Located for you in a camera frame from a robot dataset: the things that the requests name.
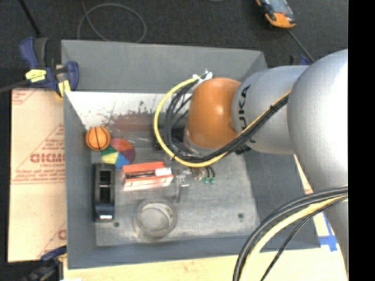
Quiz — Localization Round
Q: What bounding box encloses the grey metal bin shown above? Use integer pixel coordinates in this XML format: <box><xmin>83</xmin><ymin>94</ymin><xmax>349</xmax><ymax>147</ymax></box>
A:
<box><xmin>60</xmin><ymin>39</ymin><xmax>321</xmax><ymax>269</ymax></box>

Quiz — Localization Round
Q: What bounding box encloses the orange toy basketball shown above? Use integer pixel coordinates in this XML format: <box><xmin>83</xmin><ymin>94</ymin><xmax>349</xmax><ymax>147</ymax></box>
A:
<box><xmin>85</xmin><ymin>125</ymin><xmax>113</xmax><ymax>152</ymax></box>

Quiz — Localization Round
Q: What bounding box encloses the brown cardboard board, red print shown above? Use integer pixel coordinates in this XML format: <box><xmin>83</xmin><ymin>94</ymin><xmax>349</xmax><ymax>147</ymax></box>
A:
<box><xmin>6</xmin><ymin>87</ymin><xmax>68</xmax><ymax>263</ymax></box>

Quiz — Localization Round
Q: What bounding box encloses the red and white box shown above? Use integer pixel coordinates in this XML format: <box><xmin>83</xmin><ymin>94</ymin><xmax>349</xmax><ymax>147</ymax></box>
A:
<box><xmin>120</xmin><ymin>160</ymin><xmax>175</xmax><ymax>191</ymax></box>

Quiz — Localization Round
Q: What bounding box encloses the multicoloured ball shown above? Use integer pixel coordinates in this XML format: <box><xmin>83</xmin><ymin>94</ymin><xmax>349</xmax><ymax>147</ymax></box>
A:
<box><xmin>100</xmin><ymin>138</ymin><xmax>136</xmax><ymax>170</ymax></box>

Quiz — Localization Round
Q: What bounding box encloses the black tape dispenser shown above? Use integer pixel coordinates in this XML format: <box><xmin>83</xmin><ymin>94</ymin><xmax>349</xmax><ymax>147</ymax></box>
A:
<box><xmin>91</xmin><ymin>162</ymin><xmax>116</xmax><ymax>223</ymax></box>

